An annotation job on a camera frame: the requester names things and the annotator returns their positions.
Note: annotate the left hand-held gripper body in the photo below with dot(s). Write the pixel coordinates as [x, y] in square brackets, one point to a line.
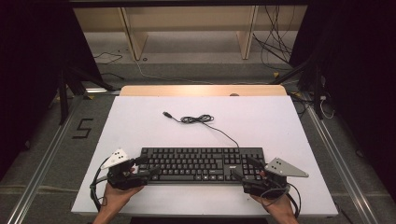
[123, 179]

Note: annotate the black metal stand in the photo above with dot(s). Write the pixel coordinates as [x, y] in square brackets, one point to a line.
[317, 93]
[63, 99]

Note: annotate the person's right hand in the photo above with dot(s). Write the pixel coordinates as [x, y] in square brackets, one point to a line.
[278, 205]

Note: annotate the beige wooden furniture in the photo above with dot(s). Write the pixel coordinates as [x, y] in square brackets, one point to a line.
[186, 18]

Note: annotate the person's left hand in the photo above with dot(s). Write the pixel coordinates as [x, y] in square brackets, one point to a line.
[116, 197]

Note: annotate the black curtain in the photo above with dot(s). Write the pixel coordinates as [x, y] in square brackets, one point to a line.
[358, 77]
[31, 77]

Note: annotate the black keyboard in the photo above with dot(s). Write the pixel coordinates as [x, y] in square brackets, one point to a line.
[193, 165]

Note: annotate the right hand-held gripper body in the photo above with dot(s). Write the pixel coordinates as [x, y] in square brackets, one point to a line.
[274, 179]

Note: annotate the white board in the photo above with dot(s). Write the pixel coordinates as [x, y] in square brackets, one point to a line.
[255, 124]

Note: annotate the aluminium floor rail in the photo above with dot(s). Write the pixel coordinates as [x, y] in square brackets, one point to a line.
[339, 161]
[43, 161]

